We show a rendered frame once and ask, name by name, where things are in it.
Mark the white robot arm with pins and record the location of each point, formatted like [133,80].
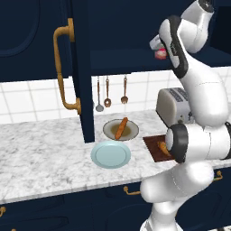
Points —
[201,96]

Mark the red jam jar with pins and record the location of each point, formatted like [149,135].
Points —
[161,54]

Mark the navy drawer front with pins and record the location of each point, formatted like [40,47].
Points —
[51,213]
[207,204]
[117,210]

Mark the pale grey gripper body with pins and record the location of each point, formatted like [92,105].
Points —
[156,43]

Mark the grey hanging ladle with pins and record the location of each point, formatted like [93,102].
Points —
[99,107]

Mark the wooden hanging fork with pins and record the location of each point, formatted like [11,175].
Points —
[124,98]

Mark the navy wall cabinet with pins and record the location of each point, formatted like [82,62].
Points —
[126,36]

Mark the golden croissant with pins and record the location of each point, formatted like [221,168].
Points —
[162,148]

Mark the navy closed cabinet door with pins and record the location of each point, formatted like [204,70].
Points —
[27,39]

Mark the brown baguette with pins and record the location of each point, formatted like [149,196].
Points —
[121,128]

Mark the navy open cabinet door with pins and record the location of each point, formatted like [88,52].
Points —
[82,75]

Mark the light blue plate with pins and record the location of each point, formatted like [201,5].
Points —
[110,154]

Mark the wooden hanging spoon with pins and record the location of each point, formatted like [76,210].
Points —
[107,101]

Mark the brown cutting board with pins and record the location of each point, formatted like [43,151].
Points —
[152,147]

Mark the silver toaster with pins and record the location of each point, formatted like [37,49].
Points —
[171,105]

